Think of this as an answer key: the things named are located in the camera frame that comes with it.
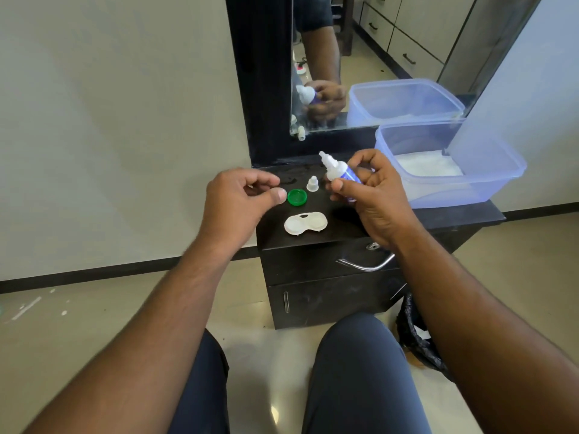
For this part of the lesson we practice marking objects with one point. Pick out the small white bottle cap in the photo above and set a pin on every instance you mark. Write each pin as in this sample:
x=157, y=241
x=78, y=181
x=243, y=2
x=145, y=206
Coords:
x=312, y=184

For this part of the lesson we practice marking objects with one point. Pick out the chrome drawer lock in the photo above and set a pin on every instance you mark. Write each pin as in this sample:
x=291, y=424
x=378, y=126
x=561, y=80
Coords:
x=373, y=245

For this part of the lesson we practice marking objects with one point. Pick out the person's left leg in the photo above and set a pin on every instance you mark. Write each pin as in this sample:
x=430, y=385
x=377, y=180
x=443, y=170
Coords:
x=201, y=393

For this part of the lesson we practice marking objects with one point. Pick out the person's right leg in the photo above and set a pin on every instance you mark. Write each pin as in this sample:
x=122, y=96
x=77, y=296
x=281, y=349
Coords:
x=362, y=379

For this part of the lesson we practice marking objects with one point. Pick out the bin with black bag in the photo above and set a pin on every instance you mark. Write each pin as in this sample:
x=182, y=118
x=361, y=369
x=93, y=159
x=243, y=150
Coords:
x=420, y=338

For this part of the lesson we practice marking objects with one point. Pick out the person's left forearm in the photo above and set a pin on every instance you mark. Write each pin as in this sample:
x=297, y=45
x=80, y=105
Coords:
x=149, y=329

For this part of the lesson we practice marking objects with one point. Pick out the small white dropper bottle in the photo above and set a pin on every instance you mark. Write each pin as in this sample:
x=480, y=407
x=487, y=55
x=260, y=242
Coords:
x=335, y=168

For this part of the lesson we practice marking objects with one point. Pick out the white tissue paper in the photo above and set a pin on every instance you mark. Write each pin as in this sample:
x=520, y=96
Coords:
x=427, y=164

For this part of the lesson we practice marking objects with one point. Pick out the person's leg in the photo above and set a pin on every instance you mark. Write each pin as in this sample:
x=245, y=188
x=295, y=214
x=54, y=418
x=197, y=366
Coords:
x=362, y=379
x=201, y=393

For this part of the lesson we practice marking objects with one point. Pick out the person's right thumb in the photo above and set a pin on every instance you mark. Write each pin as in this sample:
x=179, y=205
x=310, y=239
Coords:
x=341, y=186

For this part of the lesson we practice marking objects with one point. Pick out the black wooden drawer cabinet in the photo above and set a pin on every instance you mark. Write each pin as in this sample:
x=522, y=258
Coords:
x=316, y=271

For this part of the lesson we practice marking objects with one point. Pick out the black framed wall mirror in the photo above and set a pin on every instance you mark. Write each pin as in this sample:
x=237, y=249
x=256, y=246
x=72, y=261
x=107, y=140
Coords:
x=267, y=85

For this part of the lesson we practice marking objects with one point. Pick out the person's left thumb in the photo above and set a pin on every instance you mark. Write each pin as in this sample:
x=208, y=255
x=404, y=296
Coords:
x=267, y=197

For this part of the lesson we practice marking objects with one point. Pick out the white contact lens case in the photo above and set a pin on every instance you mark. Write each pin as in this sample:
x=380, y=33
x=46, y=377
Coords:
x=305, y=223

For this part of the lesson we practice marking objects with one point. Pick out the person's right forearm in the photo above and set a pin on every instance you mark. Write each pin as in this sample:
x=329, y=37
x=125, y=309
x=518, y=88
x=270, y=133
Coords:
x=479, y=338

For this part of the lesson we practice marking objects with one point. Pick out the person's left hand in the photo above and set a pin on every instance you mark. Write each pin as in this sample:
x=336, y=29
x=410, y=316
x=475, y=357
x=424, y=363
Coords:
x=230, y=212

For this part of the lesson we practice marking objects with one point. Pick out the person's right hand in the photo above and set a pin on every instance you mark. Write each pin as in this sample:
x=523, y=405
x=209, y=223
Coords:
x=384, y=207

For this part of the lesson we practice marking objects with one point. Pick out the clear plastic storage container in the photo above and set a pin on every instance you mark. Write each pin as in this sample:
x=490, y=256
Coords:
x=479, y=176

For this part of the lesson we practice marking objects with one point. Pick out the green round screw cap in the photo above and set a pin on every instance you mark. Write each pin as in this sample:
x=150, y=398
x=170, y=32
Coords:
x=297, y=197

